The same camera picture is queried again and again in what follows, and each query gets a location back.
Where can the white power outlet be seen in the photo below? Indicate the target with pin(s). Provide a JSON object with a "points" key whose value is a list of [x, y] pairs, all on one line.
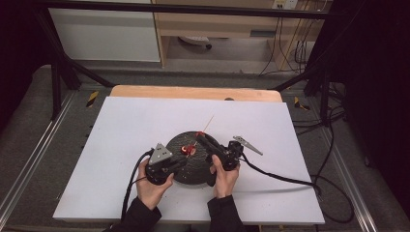
{"points": [[285, 4]]}

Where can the black horizontal frame bar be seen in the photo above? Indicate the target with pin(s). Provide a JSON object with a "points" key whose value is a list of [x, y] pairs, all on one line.
{"points": [[193, 9]]}

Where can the light wooden desk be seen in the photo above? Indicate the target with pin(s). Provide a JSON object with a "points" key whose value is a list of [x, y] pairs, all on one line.
{"points": [[209, 25]]}

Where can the wooden table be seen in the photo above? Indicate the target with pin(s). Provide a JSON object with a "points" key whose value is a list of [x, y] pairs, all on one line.
{"points": [[193, 93]]}

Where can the person's right hand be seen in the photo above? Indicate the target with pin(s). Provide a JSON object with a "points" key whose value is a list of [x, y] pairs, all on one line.
{"points": [[224, 182]]}

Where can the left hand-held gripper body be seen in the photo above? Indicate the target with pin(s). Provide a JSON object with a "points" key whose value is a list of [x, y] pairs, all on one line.
{"points": [[159, 167]]}

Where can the yellow black tape strip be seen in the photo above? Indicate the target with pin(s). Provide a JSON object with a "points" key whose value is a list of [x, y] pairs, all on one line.
{"points": [[300, 104], [92, 99]]}

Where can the white board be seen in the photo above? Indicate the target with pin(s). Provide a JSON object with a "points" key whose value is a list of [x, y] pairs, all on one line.
{"points": [[122, 129]]}

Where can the white cabinet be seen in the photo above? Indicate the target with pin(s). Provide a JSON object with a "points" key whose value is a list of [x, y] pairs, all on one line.
{"points": [[106, 32]]}

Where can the thin bamboo skewer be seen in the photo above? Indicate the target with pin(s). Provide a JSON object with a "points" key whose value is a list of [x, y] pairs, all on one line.
{"points": [[206, 125]]}

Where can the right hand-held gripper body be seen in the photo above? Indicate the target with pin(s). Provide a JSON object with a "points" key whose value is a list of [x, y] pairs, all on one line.
{"points": [[230, 156]]}

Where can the black metal stand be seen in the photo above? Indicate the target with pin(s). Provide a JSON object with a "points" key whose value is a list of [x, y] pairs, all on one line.
{"points": [[324, 93], [56, 83]]}

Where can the round black speckled plate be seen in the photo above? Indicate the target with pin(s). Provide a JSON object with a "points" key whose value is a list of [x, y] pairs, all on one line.
{"points": [[193, 166]]}

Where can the aluminium floor rail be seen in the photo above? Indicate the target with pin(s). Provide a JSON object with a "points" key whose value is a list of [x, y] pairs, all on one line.
{"points": [[38, 151], [351, 180]]}

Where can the person's left hand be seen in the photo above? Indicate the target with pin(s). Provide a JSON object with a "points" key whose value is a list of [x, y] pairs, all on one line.
{"points": [[150, 191]]}

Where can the red round food piece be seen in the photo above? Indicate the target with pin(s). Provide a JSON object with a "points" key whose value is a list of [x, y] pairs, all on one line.
{"points": [[200, 133], [185, 149], [192, 150]]}

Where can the chair base with caster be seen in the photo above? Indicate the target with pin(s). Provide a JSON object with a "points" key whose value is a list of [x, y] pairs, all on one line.
{"points": [[195, 40]]}

